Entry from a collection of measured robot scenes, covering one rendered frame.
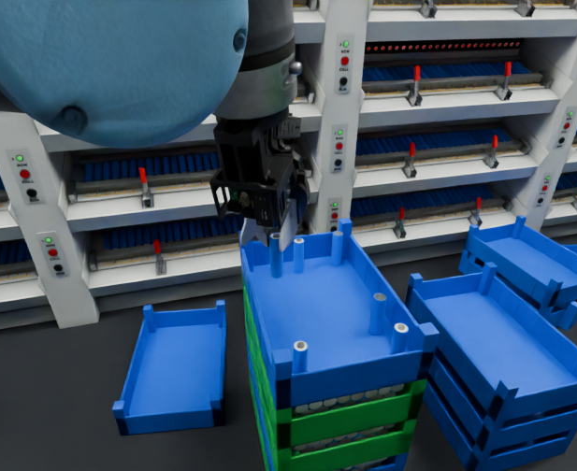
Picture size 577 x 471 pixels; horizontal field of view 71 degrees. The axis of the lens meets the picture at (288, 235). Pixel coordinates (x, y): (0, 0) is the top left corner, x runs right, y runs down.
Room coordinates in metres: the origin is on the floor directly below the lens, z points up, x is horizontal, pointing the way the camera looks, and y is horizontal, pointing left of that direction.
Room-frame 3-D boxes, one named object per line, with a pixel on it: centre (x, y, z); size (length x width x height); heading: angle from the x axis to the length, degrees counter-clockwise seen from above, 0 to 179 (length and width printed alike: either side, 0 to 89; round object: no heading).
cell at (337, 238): (0.60, -0.09, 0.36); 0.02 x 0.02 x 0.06
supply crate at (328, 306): (0.47, -0.05, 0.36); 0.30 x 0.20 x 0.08; 14
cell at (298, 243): (0.58, -0.02, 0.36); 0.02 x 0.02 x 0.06
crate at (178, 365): (0.64, 0.25, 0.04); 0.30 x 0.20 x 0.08; 6
